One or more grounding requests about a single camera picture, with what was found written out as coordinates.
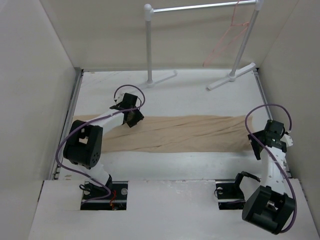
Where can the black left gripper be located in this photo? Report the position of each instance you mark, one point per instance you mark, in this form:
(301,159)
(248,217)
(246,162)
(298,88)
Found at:
(138,117)

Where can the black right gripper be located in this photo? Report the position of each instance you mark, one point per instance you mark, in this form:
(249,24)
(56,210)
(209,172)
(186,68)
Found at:
(256,150)

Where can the beige drawstring trousers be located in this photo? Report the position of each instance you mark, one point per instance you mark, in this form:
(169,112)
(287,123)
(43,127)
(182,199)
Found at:
(180,134)

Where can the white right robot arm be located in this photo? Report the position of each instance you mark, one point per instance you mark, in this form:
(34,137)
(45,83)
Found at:
(270,207)

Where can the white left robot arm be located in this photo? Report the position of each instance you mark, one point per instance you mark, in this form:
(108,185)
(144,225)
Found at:
(84,146)

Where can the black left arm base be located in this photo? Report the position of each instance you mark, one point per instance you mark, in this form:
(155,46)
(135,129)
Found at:
(95,198)

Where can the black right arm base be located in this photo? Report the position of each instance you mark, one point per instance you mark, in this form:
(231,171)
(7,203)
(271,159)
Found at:
(229,194)

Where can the pink wire hanger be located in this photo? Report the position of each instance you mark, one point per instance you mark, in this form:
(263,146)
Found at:
(234,31)

